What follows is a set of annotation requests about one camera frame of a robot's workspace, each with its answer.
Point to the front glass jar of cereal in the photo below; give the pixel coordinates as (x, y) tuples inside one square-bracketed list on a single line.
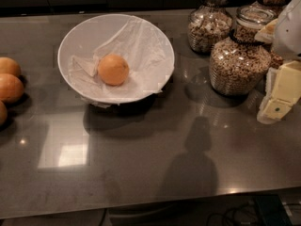
[(239, 62)]

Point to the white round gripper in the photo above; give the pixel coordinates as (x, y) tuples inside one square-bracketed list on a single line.
[(289, 32)]

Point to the rear left glass cereal jar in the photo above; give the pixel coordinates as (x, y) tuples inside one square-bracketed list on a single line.
[(208, 24)]

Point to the orange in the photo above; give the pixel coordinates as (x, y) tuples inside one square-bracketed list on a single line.
[(3, 113), (9, 65), (11, 88), (113, 70)]

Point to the white bowl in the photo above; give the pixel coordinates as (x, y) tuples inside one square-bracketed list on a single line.
[(87, 38)]

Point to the black box under table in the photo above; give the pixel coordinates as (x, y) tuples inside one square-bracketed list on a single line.
[(271, 211)]

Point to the white plastic sheet in bowl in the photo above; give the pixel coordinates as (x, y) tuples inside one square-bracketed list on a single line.
[(141, 54)]

